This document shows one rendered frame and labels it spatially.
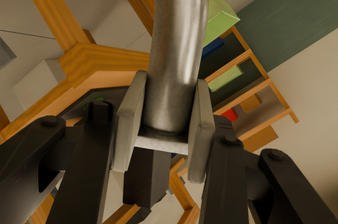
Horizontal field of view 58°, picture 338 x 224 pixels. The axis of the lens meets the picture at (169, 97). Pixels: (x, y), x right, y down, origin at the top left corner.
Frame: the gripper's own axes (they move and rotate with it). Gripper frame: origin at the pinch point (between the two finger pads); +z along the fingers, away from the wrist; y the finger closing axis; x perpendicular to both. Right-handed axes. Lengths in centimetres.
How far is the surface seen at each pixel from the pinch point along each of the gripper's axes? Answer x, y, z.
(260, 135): -216, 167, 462
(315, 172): -275, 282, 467
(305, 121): -192, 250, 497
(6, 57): -1.4, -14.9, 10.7
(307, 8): -2, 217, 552
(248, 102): -167, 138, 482
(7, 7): -24, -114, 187
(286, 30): -45, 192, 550
